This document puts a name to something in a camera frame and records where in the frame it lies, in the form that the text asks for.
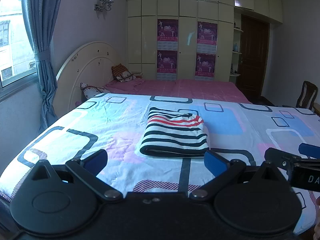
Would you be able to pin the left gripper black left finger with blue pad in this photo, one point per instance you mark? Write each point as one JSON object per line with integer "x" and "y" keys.
{"x": 86, "y": 171}

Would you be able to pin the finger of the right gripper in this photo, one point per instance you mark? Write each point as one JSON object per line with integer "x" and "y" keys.
{"x": 286, "y": 161}

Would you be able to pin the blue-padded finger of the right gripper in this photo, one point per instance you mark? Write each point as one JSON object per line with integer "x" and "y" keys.
{"x": 309, "y": 150}

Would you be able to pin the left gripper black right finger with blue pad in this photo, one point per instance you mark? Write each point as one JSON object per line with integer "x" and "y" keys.
{"x": 224, "y": 172}

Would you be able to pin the white red black striped sweater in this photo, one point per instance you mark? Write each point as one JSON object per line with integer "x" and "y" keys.
{"x": 172, "y": 134}

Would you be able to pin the person's right hand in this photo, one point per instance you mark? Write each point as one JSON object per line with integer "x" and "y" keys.
{"x": 316, "y": 235}

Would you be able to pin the dark wooden chair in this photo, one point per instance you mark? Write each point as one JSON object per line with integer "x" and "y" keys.
{"x": 307, "y": 96}

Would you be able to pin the white dotted pillow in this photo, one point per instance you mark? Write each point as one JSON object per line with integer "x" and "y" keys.
{"x": 90, "y": 91}

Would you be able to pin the pink bed sheet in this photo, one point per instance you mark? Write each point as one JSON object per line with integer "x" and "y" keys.
{"x": 207, "y": 90}

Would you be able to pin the cream corner shelf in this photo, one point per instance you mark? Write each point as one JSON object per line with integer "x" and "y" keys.
{"x": 236, "y": 51}

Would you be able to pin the orange striped cartoon pillow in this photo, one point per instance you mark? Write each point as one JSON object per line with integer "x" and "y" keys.
{"x": 122, "y": 74}

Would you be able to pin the lower right purple poster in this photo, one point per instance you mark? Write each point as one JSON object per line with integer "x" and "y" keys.
{"x": 205, "y": 67}

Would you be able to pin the purple poster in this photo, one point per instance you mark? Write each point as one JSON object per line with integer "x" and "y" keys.
{"x": 205, "y": 67}
{"x": 167, "y": 34}
{"x": 167, "y": 65}
{"x": 206, "y": 37}

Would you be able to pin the cream rounded headboard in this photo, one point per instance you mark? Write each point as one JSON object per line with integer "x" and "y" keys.
{"x": 91, "y": 64}

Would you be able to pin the window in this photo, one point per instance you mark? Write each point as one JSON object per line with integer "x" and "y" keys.
{"x": 17, "y": 57}

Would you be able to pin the dark wooden door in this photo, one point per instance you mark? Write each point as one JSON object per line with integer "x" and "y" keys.
{"x": 254, "y": 44}

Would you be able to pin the lower left purple poster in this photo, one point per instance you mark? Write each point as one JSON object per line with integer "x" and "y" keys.
{"x": 167, "y": 65}

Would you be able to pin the upper right purple poster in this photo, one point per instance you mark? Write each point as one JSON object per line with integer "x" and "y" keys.
{"x": 206, "y": 37}

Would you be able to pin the cream wardrobe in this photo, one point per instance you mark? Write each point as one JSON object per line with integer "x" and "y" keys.
{"x": 142, "y": 17}

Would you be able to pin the upper left purple poster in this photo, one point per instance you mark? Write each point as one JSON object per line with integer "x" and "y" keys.
{"x": 167, "y": 34}

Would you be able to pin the blue curtain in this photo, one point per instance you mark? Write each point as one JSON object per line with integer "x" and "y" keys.
{"x": 39, "y": 19}

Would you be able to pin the wall lamp sconce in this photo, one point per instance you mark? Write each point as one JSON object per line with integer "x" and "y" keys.
{"x": 103, "y": 5}

